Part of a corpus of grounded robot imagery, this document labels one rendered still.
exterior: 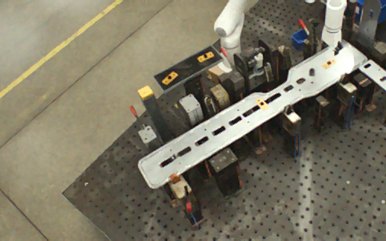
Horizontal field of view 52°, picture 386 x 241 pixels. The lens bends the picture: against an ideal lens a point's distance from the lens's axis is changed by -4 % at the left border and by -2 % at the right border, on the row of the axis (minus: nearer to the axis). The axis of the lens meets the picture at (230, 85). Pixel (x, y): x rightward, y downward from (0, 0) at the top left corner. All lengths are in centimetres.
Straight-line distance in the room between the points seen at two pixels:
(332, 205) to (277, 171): 35
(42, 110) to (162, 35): 135
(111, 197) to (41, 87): 205
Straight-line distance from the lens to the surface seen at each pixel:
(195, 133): 207
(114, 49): 418
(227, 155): 194
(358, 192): 224
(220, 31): 229
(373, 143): 239
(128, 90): 375
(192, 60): 217
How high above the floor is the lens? 271
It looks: 50 degrees down
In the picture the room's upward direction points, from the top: 10 degrees counter-clockwise
